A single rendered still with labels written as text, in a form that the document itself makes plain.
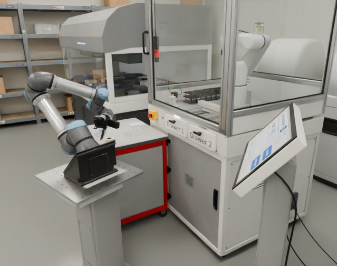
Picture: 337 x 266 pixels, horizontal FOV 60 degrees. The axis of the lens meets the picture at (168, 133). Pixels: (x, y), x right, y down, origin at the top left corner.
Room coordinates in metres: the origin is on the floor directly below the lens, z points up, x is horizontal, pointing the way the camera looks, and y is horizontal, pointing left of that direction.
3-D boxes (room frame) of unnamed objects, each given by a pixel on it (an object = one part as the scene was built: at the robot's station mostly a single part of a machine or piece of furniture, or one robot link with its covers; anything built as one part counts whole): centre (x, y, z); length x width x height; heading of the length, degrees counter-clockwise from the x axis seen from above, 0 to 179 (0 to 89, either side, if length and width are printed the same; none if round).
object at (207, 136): (1.80, -0.22, 0.87); 0.29 x 0.02 x 0.11; 30
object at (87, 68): (3.72, 0.51, 1.13); 1.78 x 1.14 x 0.45; 30
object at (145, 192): (2.27, 0.41, 0.38); 0.62 x 0.58 x 0.76; 30
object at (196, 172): (2.27, -0.50, 0.40); 1.03 x 0.95 x 0.80; 30
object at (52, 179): (1.53, 0.46, 0.70); 0.45 x 0.44 x 0.12; 138
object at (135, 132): (2.20, 0.29, 0.78); 0.12 x 0.08 x 0.04; 111
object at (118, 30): (3.74, 0.50, 0.89); 1.86 x 1.21 x 1.78; 30
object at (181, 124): (2.07, -0.06, 0.87); 0.29 x 0.02 x 0.11; 30
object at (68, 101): (5.57, 1.77, 0.28); 0.41 x 0.32 x 0.28; 118
